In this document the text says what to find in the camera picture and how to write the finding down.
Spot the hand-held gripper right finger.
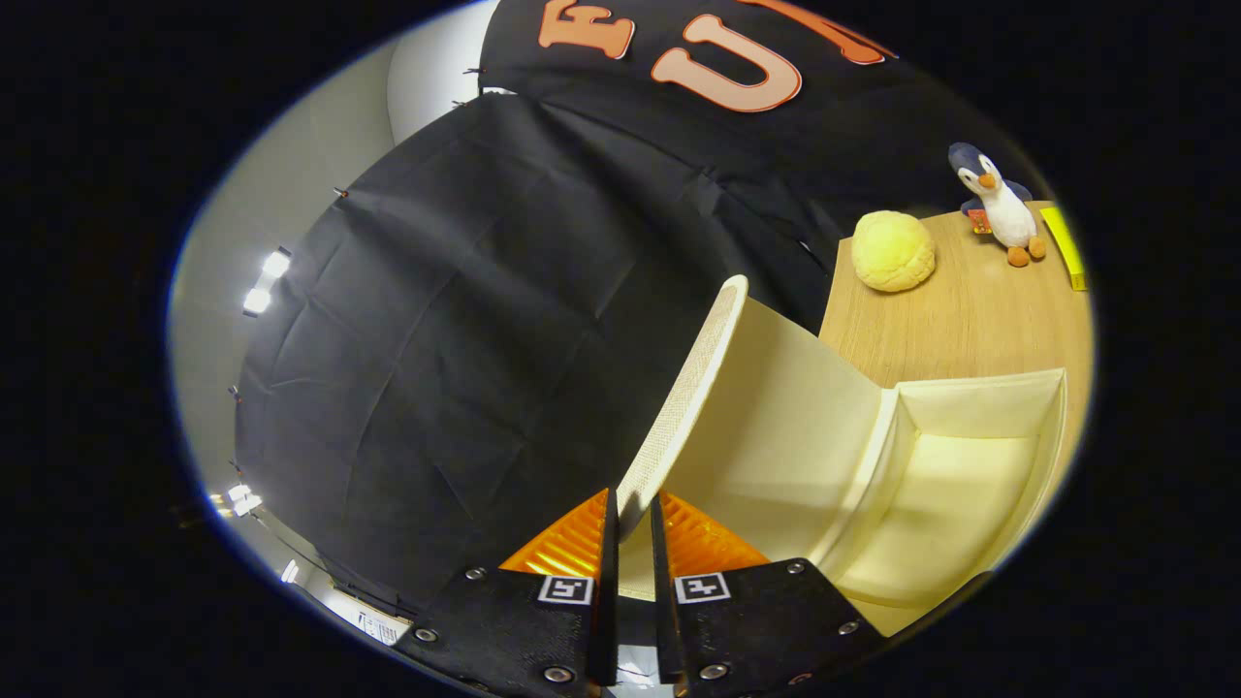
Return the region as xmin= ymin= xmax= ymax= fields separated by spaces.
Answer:
xmin=650 ymin=492 xmax=888 ymax=698

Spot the penguin plush toy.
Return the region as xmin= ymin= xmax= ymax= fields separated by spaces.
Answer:
xmin=947 ymin=142 xmax=1048 ymax=269

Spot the ceiling tube light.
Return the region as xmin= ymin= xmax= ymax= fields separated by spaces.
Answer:
xmin=242 ymin=250 xmax=292 ymax=316

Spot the black backdrop cloth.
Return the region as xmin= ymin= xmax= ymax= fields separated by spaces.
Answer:
xmin=233 ymin=0 xmax=1058 ymax=617

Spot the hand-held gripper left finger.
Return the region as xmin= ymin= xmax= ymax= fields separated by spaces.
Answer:
xmin=393 ymin=488 xmax=620 ymax=698

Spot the yellow book with red circle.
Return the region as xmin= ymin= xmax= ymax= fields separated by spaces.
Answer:
xmin=1039 ymin=205 xmax=1089 ymax=292

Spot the yellow round plush toy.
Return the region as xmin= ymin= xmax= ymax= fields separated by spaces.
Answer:
xmin=851 ymin=209 xmax=938 ymax=294

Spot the cream fabric storage box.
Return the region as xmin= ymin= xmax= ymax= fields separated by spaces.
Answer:
xmin=616 ymin=274 xmax=1069 ymax=636

